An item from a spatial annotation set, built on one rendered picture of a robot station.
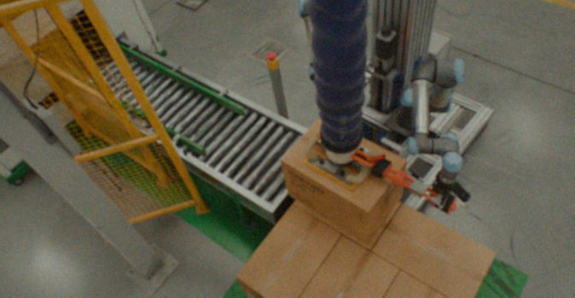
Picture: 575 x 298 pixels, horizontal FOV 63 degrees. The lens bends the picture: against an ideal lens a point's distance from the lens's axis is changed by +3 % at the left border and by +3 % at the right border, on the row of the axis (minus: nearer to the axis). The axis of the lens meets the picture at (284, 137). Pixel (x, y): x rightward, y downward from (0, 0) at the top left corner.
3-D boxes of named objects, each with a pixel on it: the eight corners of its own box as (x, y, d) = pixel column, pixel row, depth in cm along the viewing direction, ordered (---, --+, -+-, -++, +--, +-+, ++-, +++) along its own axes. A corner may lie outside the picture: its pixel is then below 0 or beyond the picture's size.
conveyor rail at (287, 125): (127, 55, 449) (119, 39, 434) (131, 52, 451) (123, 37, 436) (325, 158, 345) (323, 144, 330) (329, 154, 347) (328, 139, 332)
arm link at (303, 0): (335, 80, 284) (320, -11, 274) (311, 85, 284) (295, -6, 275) (333, 80, 296) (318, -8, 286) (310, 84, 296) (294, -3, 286)
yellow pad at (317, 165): (303, 163, 264) (302, 157, 260) (313, 151, 268) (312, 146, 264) (352, 192, 248) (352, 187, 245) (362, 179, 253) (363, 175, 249)
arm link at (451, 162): (462, 150, 199) (464, 166, 194) (458, 163, 208) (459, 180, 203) (442, 149, 201) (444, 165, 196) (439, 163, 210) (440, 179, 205)
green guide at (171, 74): (114, 48, 433) (109, 41, 426) (122, 42, 438) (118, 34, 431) (244, 116, 362) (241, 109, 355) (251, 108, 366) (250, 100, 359)
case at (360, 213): (287, 194, 299) (280, 159, 267) (323, 153, 315) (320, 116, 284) (366, 245, 271) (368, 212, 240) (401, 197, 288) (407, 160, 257)
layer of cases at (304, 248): (247, 297, 316) (235, 276, 284) (328, 191, 358) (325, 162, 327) (410, 423, 262) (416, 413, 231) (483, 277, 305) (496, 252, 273)
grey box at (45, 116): (52, 140, 246) (18, 102, 222) (60, 134, 248) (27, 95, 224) (74, 157, 237) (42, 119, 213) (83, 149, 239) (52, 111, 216)
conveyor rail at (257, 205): (73, 98, 421) (62, 83, 406) (78, 94, 423) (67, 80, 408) (273, 224, 317) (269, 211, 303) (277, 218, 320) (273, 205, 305)
